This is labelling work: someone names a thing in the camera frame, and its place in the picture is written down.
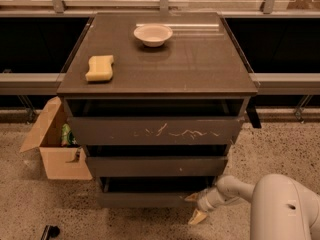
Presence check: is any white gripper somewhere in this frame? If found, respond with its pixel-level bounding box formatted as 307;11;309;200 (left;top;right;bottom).
184;187;239;225

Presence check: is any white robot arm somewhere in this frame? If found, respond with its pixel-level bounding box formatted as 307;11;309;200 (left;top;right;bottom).
186;174;320;240

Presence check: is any dark grey drawer cabinet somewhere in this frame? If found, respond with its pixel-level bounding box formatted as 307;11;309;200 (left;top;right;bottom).
56;11;263;193

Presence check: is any top scratched grey drawer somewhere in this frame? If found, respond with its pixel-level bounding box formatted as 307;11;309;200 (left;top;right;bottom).
67;99;245;146

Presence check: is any open cardboard box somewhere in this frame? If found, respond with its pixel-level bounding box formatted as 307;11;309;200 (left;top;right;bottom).
20;97;92;180

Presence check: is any black object on floor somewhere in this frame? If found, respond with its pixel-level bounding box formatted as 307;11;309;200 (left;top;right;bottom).
41;225;60;240

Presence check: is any green packet in box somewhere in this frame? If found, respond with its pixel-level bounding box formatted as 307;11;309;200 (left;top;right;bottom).
61;123;77;147

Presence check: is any yellow sponge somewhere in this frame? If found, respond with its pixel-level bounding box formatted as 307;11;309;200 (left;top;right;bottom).
85;55;114;82

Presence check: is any white ceramic bowl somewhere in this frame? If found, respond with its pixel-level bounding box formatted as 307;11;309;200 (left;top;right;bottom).
134;24;173;47

